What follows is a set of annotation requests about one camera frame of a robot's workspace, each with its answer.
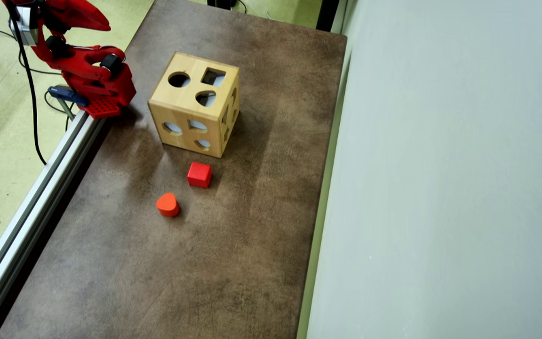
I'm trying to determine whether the orange rounded triangle block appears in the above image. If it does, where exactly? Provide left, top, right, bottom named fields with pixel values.
left=155, top=192, right=181, bottom=218

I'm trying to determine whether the blue clamp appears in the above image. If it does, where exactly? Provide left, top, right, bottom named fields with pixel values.
left=47, top=85, right=89, bottom=108

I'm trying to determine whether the aluminium profile rail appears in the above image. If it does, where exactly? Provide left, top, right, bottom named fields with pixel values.
left=0, top=109, right=107, bottom=339

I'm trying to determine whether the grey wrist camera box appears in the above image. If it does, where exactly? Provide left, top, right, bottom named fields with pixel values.
left=9, top=5, right=39, bottom=47

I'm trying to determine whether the wooden shape sorter box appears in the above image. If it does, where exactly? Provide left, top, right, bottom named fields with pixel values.
left=147, top=51, right=241, bottom=159

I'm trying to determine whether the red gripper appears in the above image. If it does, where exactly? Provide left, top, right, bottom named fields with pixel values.
left=35, top=0, right=112, bottom=35

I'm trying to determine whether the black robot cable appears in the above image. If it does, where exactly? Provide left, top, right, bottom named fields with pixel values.
left=4, top=0, right=48, bottom=166

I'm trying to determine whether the black post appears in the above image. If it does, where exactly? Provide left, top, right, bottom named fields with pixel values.
left=316, top=0, right=342, bottom=33

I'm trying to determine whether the red cube block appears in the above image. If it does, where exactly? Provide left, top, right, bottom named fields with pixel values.
left=186, top=161, right=213, bottom=189

